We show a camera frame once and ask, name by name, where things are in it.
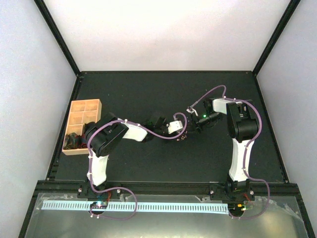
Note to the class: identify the black frame post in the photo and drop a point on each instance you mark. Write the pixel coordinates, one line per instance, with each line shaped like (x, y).
(289, 11)
(42, 7)

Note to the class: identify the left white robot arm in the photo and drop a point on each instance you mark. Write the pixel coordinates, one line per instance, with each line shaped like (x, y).
(103, 136)

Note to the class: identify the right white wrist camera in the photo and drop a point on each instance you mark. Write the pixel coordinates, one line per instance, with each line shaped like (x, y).
(192, 111)

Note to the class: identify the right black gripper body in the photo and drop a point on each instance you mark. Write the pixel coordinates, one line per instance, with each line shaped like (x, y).
(206, 120)

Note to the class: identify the dark rolled tie in box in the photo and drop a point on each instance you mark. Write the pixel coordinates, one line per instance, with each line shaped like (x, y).
(72, 141)

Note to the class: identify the left black frame post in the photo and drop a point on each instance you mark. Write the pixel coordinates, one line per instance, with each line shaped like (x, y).
(42, 7)

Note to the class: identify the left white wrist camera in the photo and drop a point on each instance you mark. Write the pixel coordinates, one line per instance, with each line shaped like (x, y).
(175, 126)

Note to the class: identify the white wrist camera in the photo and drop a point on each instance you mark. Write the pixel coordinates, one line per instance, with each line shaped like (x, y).
(192, 111)
(175, 126)

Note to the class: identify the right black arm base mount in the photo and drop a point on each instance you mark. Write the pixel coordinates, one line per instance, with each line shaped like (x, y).
(225, 192)

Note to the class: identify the light blue slotted cable duct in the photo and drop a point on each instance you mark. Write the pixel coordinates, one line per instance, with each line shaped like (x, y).
(156, 207)

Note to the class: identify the wooden compartment box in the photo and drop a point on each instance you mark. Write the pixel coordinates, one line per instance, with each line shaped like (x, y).
(81, 113)

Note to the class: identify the right black frame post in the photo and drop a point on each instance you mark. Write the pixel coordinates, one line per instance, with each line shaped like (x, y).
(289, 11)

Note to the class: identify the black floral patterned tie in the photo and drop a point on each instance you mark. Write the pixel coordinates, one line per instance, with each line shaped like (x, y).
(183, 136)

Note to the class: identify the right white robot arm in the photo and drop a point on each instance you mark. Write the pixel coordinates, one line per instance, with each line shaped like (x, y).
(242, 126)

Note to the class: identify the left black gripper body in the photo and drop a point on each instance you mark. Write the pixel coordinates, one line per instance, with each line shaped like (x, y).
(158, 130)

